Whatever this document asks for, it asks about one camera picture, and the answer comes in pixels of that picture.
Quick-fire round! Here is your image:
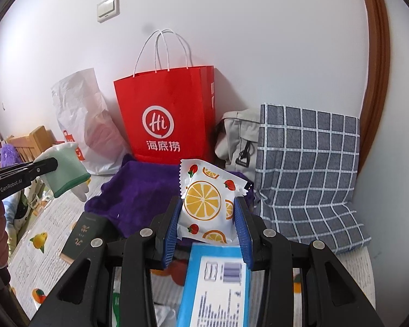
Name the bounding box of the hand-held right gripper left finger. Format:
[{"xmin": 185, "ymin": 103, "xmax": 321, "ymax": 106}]
[{"xmin": 29, "ymin": 196, "xmax": 185, "ymax": 327}]

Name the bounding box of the wooden furniture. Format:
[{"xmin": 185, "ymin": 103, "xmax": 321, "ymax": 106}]
[{"xmin": 7, "ymin": 126, "xmax": 57, "ymax": 162}]

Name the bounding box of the white plastic shopping bag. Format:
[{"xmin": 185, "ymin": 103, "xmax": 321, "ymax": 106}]
[{"xmin": 51, "ymin": 68, "xmax": 130, "ymax": 176}]

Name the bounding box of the grey checkered cloth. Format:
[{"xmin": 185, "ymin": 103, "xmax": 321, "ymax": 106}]
[{"xmin": 254, "ymin": 103, "xmax": 372, "ymax": 254}]

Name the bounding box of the purple fluffy item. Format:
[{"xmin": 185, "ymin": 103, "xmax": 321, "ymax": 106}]
[{"xmin": 0, "ymin": 144, "xmax": 23, "ymax": 167}]

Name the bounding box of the red paper bag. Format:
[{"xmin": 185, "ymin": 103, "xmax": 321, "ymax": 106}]
[{"xmin": 113, "ymin": 29, "xmax": 216, "ymax": 166}]

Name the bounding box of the blue tissue pack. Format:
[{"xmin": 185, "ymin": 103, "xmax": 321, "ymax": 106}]
[{"xmin": 175, "ymin": 243, "xmax": 251, "ymax": 327}]

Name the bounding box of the purple towel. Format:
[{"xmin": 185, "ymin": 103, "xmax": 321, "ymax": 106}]
[{"xmin": 85, "ymin": 154, "xmax": 256, "ymax": 242}]

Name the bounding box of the dark green tin box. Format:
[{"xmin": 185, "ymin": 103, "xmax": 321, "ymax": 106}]
[{"xmin": 61, "ymin": 212, "xmax": 118, "ymax": 264}]

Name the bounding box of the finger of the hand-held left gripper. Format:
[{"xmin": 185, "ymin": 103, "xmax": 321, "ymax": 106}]
[{"xmin": 19, "ymin": 158, "xmax": 59, "ymax": 186}]

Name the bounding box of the orange-print snack packet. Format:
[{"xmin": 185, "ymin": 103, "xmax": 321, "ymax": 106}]
[{"xmin": 176, "ymin": 158, "xmax": 254, "ymax": 245}]

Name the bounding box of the fruit-printed tablecloth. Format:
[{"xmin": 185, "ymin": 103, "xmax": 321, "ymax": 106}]
[{"xmin": 7, "ymin": 174, "xmax": 375, "ymax": 327}]

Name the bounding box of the green packet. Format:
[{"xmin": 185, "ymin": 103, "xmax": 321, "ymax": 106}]
[{"xmin": 113, "ymin": 291, "xmax": 123, "ymax": 327}]

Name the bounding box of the brown wooden door frame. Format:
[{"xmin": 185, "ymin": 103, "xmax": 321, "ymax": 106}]
[{"xmin": 356, "ymin": 0, "xmax": 391, "ymax": 174}]

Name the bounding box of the white light switch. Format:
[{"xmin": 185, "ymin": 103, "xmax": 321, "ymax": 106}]
[{"xmin": 96, "ymin": 0, "xmax": 120, "ymax": 24}]

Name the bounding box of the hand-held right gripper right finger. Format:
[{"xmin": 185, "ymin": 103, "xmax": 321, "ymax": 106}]
[{"xmin": 234, "ymin": 198, "xmax": 384, "ymax": 327}]

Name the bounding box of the white and mint green pouch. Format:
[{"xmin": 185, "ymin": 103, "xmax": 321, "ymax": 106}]
[{"xmin": 34, "ymin": 142, "xmax": 91, "ymax": 202}]

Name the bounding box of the beige canvas bag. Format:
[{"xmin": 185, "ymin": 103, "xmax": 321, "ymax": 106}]
[{"xmin": 214, "ymin": 108, "xmax": 261, "ymax": 183}]

